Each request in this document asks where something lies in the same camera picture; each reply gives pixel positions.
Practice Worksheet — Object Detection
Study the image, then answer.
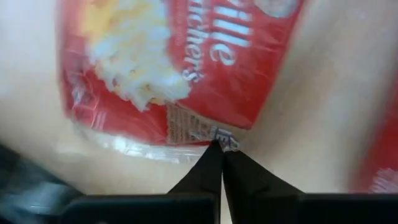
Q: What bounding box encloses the red popcorn packet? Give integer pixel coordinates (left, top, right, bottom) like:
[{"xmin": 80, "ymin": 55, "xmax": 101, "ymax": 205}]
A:
[
  {"xmin": 349, "ymin": 77, "xmax": 398, "ymax": 194},
  {"xmin": 55, "ymin": 0, "xmax": 305, "ymax": 164}
]

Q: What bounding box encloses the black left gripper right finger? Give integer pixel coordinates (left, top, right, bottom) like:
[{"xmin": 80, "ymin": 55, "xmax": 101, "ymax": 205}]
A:
[{"xmin": 222, "ymin": 150, "xmax": 305, "ymax": 224}]

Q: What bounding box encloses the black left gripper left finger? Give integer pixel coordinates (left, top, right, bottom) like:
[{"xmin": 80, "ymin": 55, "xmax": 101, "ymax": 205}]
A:
[{"xmin": 167, "ymin": 141, "xmax": 224, "ymax": 224}]

